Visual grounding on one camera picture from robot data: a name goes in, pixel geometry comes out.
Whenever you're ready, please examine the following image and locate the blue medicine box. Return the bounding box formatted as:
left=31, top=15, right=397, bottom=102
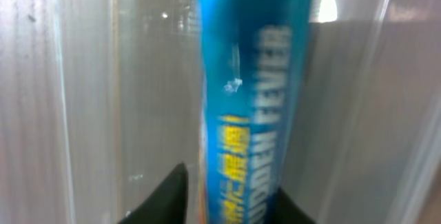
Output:
left=199, top=0, right=312, bottom=223

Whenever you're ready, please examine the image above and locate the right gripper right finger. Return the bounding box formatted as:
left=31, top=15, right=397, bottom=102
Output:
left=271, top=187, right=315, bottom=224

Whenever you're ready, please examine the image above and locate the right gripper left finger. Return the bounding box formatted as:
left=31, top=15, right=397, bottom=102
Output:
left=119, top=163, right=189, bottom=224

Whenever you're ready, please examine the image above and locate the clear plastic container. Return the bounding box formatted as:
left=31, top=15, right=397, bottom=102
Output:
left=1, top=0, right=440, bottom=223

